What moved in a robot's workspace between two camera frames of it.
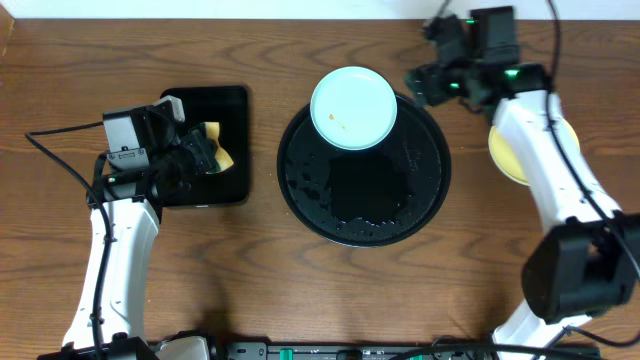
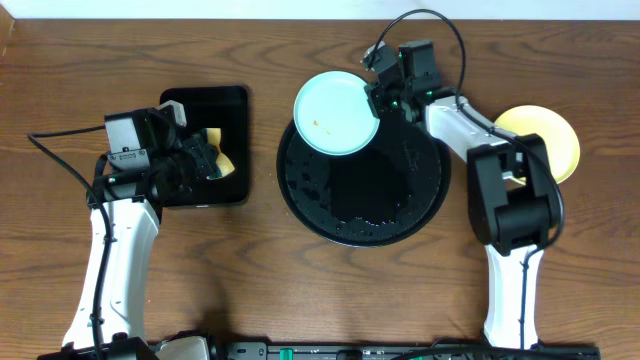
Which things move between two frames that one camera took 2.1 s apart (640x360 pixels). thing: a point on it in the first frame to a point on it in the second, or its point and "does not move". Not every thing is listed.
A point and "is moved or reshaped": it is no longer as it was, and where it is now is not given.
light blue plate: (353, 108) is moved or reshaped
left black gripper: (195, 151) does not move
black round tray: (366, 197) does not move
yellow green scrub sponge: (222, 157) is moved or reshaped
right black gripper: (427, 84) to (379, 93)
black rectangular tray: (229, 107) does not move
